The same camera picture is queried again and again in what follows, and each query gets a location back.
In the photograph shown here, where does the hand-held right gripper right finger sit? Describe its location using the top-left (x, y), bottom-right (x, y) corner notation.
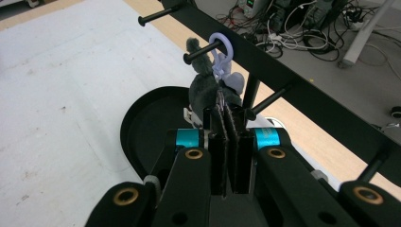
top-left (223, 105), bottom-right (255, 195)

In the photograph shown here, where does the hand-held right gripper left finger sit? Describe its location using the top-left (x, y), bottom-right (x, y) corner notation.
top-left (202, 105), bottom-right (230, 197)

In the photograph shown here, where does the plush toy keychain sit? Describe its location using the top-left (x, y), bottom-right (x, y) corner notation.
top-left (183, 31), bottom-right (247, 127)

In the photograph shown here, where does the black computer tower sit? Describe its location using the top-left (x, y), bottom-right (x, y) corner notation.
top-left (268, 0), bottom-right (304, 33)
top-left (304, 0), bottom-right (340, 30)

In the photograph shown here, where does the white bench power supply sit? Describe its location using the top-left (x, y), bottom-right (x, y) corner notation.
top-left (237, 0), bottom-right (263, 19)

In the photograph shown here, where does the white foam mat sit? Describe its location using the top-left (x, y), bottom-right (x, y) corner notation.
top-left (0, 0), bottom-right (342, 227)

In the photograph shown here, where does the white desk leg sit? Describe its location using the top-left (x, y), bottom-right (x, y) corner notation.
top-left (338, 0), bottom-right (397, 69)

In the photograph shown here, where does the tangle of floor cables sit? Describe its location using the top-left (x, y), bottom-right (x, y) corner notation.
top-left (216, 0), bottom-right (401, 82)

